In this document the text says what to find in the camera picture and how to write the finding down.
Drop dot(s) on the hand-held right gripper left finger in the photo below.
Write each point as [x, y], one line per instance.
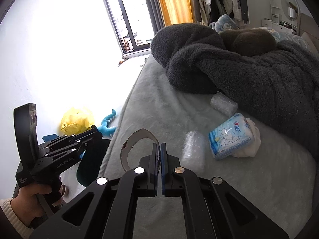
[155, 159]

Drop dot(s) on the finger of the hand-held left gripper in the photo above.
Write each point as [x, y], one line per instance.
[84, 145]
[74, 138]

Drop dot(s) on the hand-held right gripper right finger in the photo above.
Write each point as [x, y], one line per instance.
[163, 159]

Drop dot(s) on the black bin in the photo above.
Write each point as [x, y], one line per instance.
[93, 161]

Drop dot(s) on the brown cardboard tape core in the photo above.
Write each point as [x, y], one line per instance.
[142, 133]

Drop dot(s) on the person's left forearm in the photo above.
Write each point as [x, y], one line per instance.
[10, 219]

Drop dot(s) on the person's left hand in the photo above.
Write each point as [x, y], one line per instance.
[27, 204]

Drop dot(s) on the yellow plastic bag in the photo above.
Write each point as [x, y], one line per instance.
[76, 120]

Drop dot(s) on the blue plastic packet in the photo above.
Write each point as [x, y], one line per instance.
[51, 138]

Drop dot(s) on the blue dinosaur toy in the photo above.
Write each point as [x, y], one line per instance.
[107, 127]

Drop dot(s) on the clear bubble wrap piece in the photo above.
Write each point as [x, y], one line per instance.
[223, 104]
[193, 151]

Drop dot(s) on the blue tissue pack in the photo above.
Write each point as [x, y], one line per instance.
[229, 139]

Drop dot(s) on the small orange item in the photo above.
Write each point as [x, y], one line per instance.
[122, 62]

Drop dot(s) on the white cloth under tissues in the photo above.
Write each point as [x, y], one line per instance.
[253, 142]

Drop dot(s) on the light slipper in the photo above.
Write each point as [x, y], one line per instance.
[142, 61]

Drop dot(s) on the dark grey fleece blanket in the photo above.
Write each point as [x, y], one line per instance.
[249, 79]

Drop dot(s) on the black framed window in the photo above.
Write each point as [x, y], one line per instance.
[124, 17]

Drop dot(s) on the brown plush cushion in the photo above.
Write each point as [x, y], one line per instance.
[251, 42]

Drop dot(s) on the blue white patterned quilt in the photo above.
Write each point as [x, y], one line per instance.
[224, 23]

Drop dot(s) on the grey curtain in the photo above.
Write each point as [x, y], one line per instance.
[152, 5]

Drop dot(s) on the yellow curtain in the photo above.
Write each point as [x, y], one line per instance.
[174, 2]

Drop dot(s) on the beige coat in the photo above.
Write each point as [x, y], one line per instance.
[199, 2]

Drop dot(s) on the white dresser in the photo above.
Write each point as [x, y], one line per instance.
[274, 25]

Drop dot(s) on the white jacket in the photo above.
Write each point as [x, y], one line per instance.
[234, 0]

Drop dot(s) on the grey garment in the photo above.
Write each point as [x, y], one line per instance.
[245, 5]

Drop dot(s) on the white desk organizer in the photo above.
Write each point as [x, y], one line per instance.
[275, 11]

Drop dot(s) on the beige pillow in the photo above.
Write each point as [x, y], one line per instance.
[309, 41]

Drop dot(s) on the white table lamp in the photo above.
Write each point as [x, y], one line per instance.
[292, 13]

